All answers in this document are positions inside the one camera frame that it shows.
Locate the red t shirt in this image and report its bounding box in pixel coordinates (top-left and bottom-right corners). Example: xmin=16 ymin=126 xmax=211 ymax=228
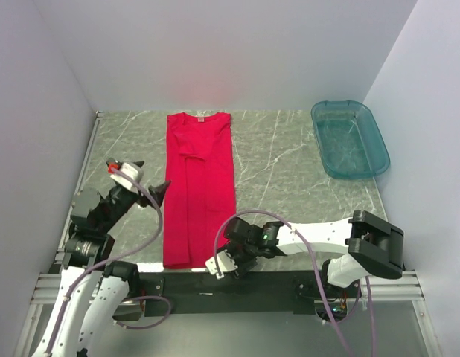
xmin=163 ymin=112 xmax=237 ymax=269

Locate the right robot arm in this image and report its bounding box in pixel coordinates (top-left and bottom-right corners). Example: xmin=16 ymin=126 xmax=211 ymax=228
xmin=205 ymin=210 xmax=404 ymax=297

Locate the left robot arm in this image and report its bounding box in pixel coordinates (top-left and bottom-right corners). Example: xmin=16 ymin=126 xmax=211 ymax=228
xmin=34 ymin=158 xmax=170 ymax=356

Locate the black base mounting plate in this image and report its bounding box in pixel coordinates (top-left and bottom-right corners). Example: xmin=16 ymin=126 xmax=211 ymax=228
xmin=95 ymin=271 xmax=363 ymax=317

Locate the teal plastic bin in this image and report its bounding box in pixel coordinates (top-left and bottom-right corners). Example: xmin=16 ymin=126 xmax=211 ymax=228
xmin=311 ymin=100 xmax=391 ymax=180

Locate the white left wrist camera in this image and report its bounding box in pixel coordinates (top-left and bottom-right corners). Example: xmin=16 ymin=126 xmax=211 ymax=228
xmin=106 ymin=159 xmax=144 ymax=193

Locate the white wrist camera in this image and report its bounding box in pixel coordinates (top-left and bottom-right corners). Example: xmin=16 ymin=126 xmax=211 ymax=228
xmin=106 ymin=159 xmax=144 ymax=193
xmin=205 ymin=251 xmax=237 ymax=280

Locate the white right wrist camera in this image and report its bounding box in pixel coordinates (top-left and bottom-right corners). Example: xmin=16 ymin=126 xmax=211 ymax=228
xmin=205 ymin=251 xmax=237 ymax=280

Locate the aluminium frame rail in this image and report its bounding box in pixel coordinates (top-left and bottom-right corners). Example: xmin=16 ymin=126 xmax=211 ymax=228
xmin=31 ymin=271 xmax=425 ymax=305

